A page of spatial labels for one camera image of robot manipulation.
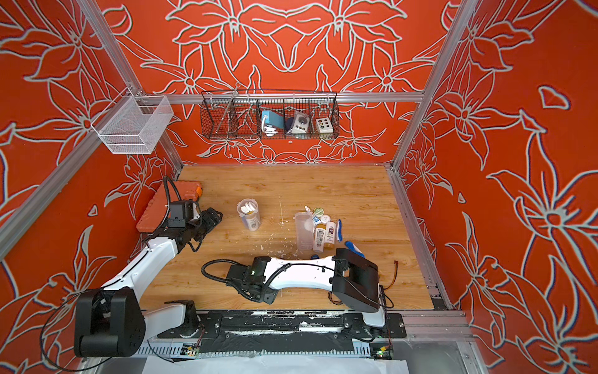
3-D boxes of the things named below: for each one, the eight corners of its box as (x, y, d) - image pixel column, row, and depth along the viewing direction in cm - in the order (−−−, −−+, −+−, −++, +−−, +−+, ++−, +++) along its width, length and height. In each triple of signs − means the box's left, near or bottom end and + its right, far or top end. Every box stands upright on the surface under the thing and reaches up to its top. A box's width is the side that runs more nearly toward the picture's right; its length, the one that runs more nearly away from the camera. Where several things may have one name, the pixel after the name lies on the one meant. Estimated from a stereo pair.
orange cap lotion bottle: (323, 248, 92) (324, 246, 90) (326, 223, 99) (326, 220, 98) (334, 250, 91) (334, 248, 90) (335, 224, 99) (336, 222, 97)
